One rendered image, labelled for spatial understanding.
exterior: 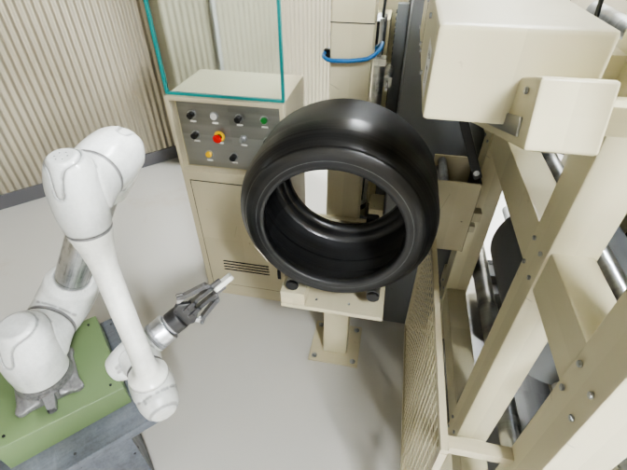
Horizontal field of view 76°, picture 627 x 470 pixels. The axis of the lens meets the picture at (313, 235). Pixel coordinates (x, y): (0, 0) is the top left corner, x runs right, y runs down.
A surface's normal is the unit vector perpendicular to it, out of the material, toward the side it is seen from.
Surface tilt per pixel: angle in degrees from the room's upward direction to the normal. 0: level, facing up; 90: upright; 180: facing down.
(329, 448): 0
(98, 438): 0
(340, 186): 90
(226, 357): 0
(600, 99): 72
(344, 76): 90
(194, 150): 90
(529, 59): 90
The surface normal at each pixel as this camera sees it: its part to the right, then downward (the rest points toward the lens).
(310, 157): -0.24, 0.47
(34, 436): 0.59, 0.51
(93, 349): 0.07, -0.78
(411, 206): -0.04, 0.56
